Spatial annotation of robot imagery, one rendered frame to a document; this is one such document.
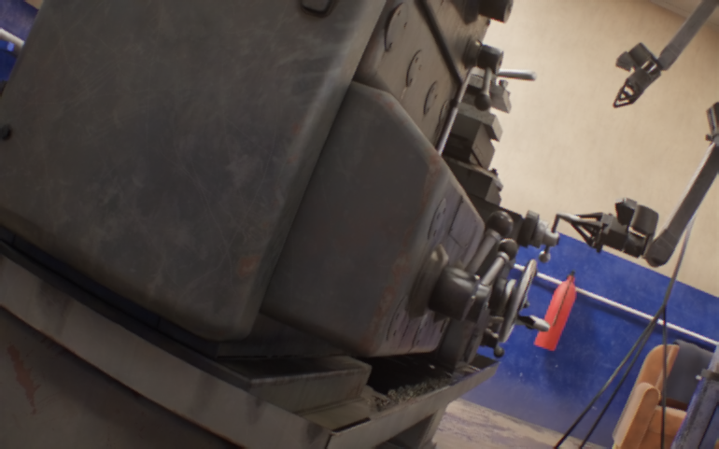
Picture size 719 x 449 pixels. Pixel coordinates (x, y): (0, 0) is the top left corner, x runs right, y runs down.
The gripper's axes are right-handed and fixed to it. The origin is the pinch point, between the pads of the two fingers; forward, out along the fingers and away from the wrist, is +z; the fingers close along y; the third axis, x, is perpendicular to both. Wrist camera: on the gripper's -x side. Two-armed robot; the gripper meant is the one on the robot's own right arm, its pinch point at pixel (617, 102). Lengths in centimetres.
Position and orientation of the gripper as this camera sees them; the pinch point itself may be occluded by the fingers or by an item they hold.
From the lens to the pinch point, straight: 269.8
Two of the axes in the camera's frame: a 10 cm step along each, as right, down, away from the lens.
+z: -7.8, 6.2, 0.2
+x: 6.2, 7.8, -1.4
